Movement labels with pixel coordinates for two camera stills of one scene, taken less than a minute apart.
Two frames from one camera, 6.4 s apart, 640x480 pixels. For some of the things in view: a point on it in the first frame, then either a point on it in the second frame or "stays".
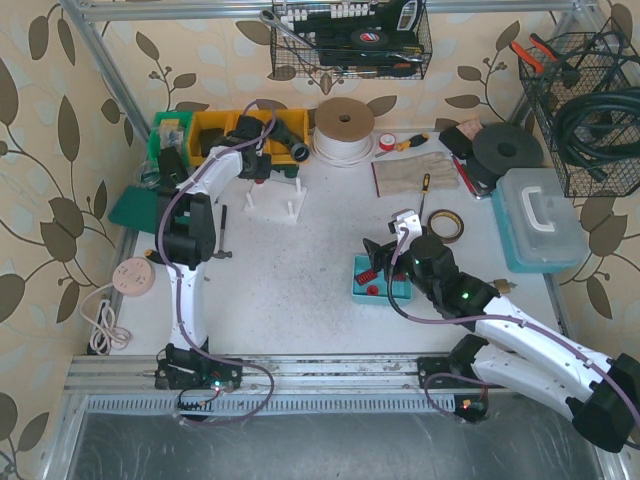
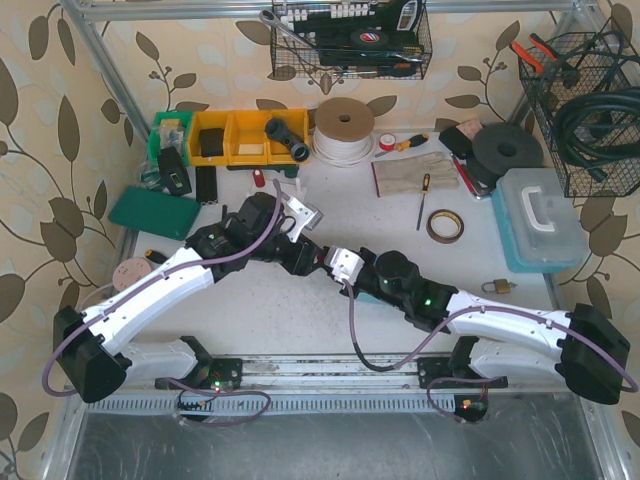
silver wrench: x=270 y=18 stays
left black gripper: x=257 y=167 -> x=304 y=256
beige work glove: x=407 y=175 stays
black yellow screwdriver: x=153 y=255 stays
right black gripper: x=382 y=256 -> x=347 y=286
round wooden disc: x=133 y=276 stays
